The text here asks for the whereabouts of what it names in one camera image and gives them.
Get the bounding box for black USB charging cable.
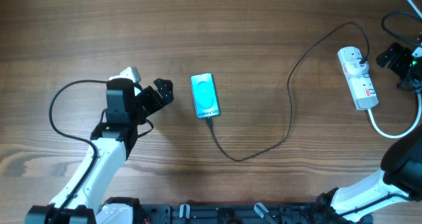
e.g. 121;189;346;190
206;21;371;163

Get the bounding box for blue Galaxy smartphone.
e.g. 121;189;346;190
191;72;220;119

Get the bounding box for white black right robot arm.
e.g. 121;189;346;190
308;42;421;223

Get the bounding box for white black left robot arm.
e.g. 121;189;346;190
24;78;174;223

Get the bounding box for white USB charger adapter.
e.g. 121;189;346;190
343;59;369;78

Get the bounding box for white power strip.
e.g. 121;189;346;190
338;46;378;110

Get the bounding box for white power strip cord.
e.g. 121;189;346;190
366;0;422;140

